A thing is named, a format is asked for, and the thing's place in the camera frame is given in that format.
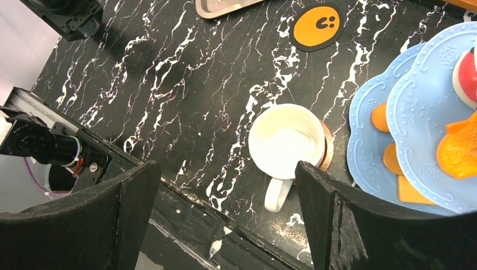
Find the orange black round coaster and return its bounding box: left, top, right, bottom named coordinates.
left=290, top=3, right=345, bottom=52

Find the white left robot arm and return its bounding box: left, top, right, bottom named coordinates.
left=1, top=1, right=111, bottom=197

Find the steel serving tray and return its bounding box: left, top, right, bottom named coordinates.
left=195, top=0, right=263, bottom=19

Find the brown wooden round coaster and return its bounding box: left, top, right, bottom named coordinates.
left=293, top=120, right=334, bottom=171

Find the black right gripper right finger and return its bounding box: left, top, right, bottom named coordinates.
left=296, top=162, right=476, bottom=269

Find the small orange round cookie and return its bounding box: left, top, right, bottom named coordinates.
left=371, top=103, right=389, bottom=133

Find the white ceramic mug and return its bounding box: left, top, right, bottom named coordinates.
left=248, top=103, right=326, bottom=213

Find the orange oval pastry piece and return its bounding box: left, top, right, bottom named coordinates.
left=436, top=112, right=476, bottom=179

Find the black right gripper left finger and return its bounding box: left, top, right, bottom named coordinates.
left=1, top=161, right=161, bottom=269

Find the blue three-tier cake stand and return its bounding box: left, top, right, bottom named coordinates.
left=346, top=21, right=476, bottom=215

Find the red sprinkled donut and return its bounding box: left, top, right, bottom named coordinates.
left=452, top=47, right=476, bottom=110

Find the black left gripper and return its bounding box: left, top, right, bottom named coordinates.
left=21, top=0, right=104, bottom=42

